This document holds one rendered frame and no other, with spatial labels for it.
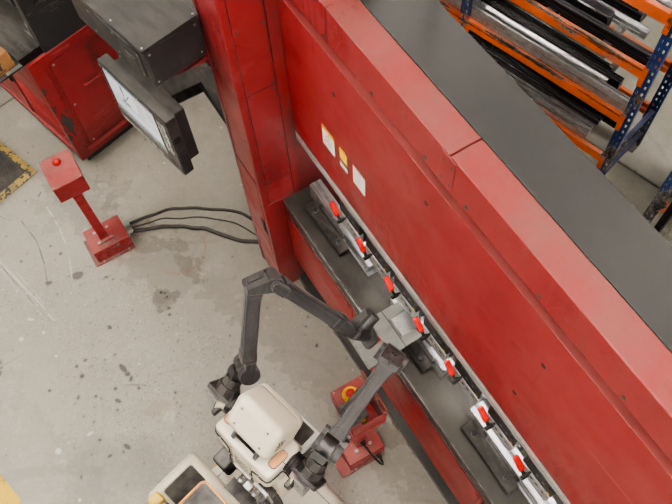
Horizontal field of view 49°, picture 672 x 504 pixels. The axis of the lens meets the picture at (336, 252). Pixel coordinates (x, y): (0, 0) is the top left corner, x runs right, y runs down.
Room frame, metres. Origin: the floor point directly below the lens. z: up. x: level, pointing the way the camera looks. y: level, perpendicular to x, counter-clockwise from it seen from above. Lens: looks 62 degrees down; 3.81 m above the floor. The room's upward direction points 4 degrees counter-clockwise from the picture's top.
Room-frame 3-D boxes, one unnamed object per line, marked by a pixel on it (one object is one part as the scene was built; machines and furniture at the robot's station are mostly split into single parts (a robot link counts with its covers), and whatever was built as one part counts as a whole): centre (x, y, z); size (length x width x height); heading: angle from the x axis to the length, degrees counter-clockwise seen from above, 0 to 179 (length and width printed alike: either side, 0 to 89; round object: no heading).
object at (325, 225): (1.65, 0.03, 0.89); 0.30 x 0.05 x 0.03; 28
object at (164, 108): (1.96, 0.70, 1.42); 0.45 x 0.12 x 0.36; 40
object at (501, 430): (0.64, -0.56, 1.19); 0.15 x 0.09 x 0.17; 28
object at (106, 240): (2.15, 1.33, 0.41); 0.25 x 0.20 x 0.83; 118
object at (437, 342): (0.99, -0.38, 1.19); 0.15 x 0.09 x 0.17; 28
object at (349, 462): (0.85, -0.02, 0.06); 0.25 x 0.20 x 0.12; 115
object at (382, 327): (1.08, -0.17, 1.00); 0.26 x 0.18 x 0.01; 118
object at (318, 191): (1.63, -0.04, 0.92); 0.50 x 0.06 x 0.10; 28
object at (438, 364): (1.10, -0.33, 0.92); 0.39 x 0.06 x 0.10; 28
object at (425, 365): (1.08, -0.27, 0.89); 0.30 x 0.05 x 0.03; 28
